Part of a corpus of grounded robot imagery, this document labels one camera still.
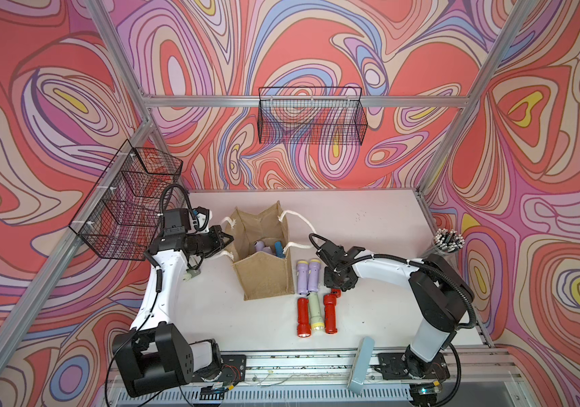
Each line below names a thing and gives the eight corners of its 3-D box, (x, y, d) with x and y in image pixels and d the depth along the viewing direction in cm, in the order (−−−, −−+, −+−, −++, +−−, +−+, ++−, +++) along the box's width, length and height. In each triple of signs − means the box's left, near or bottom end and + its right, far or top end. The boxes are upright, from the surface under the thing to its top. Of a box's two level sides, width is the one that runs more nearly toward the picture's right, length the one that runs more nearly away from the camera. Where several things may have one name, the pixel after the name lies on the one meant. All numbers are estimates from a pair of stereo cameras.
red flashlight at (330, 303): (324, 333, 81) (325, 331, 79) (324, 297, 89) (325, 294, 87) (335, 335, 81) (337, 332, 79) (335, 298, 89) (336, 294, 87)
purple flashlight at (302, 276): (297, 293, 89) (297, 290, 87) (296, 263, 97) (297, 259, 94) (308, 293, 89) (309, 290, 87) (307, 263, 97) (308, 259, 94)
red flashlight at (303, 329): (297, 337, 80) (297, 335, 78) (296, 301, 88) (296, 298, 86) (310, 337, 80) (311, 335, 78) (308, 301, 88) (309, 298, 86)
